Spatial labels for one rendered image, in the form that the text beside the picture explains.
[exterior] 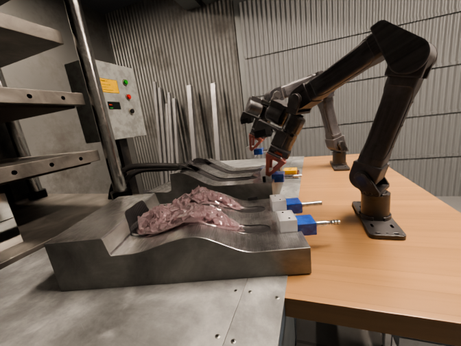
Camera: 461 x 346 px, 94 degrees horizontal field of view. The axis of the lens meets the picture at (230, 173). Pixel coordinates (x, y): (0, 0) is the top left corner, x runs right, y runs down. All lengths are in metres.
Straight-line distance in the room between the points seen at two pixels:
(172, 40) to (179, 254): 3.24
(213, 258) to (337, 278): 0.22
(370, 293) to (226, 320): 0.23
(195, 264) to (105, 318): 0.17
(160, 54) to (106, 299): 3.31
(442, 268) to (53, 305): 0.71
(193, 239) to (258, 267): 0.13
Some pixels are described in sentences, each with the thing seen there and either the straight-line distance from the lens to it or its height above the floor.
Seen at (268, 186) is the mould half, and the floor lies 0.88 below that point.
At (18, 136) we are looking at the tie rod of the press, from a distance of 1.71.
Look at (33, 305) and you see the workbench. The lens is 0.61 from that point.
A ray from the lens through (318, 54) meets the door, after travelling 2.90.
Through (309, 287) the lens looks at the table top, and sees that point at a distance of 0.44.
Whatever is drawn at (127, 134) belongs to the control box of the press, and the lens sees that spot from 1.40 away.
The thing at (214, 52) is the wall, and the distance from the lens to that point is 3.19.
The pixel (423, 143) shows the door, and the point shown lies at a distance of 3.12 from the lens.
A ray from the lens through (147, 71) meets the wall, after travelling 3.67.
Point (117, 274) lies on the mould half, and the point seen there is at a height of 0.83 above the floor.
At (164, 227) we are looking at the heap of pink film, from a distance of 0.49.
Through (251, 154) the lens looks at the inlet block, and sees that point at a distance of 1.03.
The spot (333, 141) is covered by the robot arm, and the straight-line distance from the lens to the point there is 1.16.
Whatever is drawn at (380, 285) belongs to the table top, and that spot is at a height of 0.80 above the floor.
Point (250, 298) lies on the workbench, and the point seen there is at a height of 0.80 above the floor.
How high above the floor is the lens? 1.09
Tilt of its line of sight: 13 degrees down
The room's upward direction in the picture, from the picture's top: 7 degrees counter-clockwise
